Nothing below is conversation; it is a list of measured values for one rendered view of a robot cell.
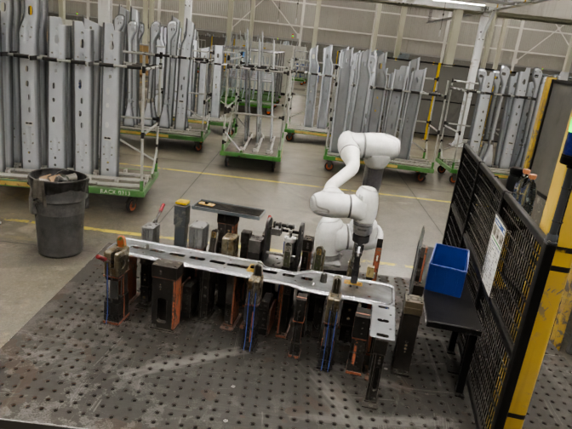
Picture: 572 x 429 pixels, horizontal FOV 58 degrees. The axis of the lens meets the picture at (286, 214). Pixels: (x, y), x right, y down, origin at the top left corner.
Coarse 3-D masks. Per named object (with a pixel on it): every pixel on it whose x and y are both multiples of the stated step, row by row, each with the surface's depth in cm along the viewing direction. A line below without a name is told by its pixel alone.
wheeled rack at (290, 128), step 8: (336, 64) 1171; (304, 72) 1126; (320, 72) 1169; (288, 104) 1119; (288, 112) 1124; (328, 120) 1214; (288, 128) 1139; (296, 128) 1139; (304, 128) 1163; (312, 128) 1161; (288, 136) 1145
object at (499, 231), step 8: (496, 216) 214; (496, 224) 212; (504, 224) 201; (496, 232) 210; (504, 232) 199; (496, 240) 208; (504, 240) 197; (488, 248) 220; (496, 248) 206; (488, 256) 218; (496, 256) 204; (488, 264) 216; (496, 264) 202; (488, 272) 213; (488, 280) 211; (488, 288) 209; (488, 296) 207
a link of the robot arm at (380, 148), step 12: (372, 144) 264; (384, 144) 265; (396, 144) 267; (372, 156) 267; (384, 156) 268; (396, 156) 270; (372, 168) 273; (372, 180) 279; (348, 228) 303; (348, 240) 301; (372, 240) 301
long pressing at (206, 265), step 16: (128, 240) 260; (144, 240) 261; (144, 256) 245; (160, 256) 246; (176, 256) 248; (192, 256) 251; (208, 256) 252; (224, 256) 254; (224, 272) 238; (240, 272) 238; (288, 272) 244; (304, 272) 246; (320, 272) 248; (304, 288) 231; (320, 288) 232; (352, 288) 236; (368, 288) 238; (384, 288) 240; (384, 304) 225
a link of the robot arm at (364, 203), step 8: (360, 192) 221; (368, 192) 219; (376, 192) 221; (352, 200) 220; (360, 200) 220; (368, 200) 219; (376, 200) 221; (352, 208) 220; (360, 208) 220; (368, 208) 220; (376, 208) 222; (352, 216) 222; (360, 216) 221; (368, 216) 222; (368, 224) 224
